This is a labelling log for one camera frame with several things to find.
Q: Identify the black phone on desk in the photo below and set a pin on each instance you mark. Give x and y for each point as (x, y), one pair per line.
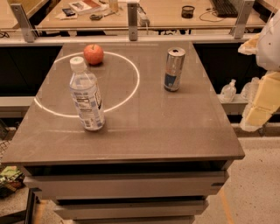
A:
(68, 12)

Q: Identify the green snack bag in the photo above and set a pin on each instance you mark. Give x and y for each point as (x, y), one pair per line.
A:
(11, 179)

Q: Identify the book on desk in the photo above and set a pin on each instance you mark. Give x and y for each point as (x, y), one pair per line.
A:
(85, 6)

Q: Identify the metal post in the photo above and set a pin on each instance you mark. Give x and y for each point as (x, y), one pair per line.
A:
(132, 20)
(242, 19)
(28, 31)

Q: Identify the clear bottle behind table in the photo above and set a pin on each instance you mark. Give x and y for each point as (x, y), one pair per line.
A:
(249, 90)
(228, 92)

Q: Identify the white power strip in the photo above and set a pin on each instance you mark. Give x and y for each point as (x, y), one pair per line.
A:
(143, 19)

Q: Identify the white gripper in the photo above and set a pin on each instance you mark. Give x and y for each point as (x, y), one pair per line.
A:
(269, 48)

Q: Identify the metal post middle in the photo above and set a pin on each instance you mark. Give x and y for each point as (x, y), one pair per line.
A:
(132, 20)

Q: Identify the black keyboard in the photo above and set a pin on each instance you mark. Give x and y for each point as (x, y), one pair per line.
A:
(226, 8)

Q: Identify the clear plastic water bottle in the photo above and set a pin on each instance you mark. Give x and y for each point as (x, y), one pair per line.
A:
(86, 95)

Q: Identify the grey drawer cabinet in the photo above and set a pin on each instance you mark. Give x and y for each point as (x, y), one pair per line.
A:
(159, 155)

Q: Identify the black round cup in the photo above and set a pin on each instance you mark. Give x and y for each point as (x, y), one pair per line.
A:
(187, 11)

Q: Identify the metal post right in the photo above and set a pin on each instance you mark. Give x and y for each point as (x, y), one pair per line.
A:
(242, 19)

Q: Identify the red apple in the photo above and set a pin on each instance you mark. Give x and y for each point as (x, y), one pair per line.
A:
(93, 54)

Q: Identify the metal post left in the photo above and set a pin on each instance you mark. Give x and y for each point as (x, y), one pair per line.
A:
(28, 31)

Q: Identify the silver blue redbull can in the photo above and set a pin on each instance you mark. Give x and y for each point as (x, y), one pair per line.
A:
(173, 69)

